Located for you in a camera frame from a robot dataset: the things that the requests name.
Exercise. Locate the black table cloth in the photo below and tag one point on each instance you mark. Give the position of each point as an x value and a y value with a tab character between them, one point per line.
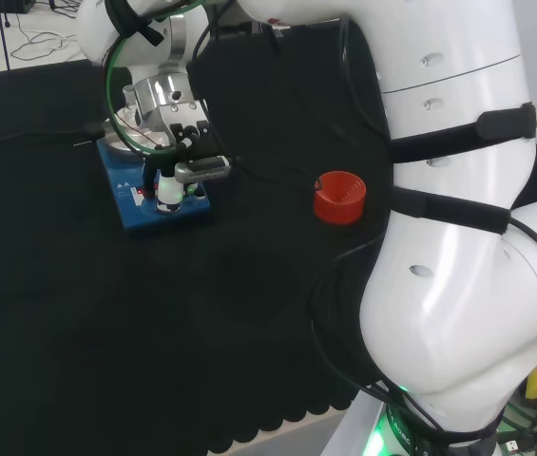
154	332

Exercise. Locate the red ribbed plastic cup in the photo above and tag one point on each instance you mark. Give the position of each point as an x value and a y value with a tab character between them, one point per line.
339	197

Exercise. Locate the clear round-bottom flask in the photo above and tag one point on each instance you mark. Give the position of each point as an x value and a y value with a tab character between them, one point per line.
128	97

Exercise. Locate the black box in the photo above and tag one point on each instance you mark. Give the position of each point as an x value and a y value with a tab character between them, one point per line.
2	5

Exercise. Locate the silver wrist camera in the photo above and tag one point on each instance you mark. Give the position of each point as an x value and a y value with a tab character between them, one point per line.
201	169

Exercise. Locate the heater with blue base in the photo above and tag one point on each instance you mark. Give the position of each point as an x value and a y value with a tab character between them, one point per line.
125	211

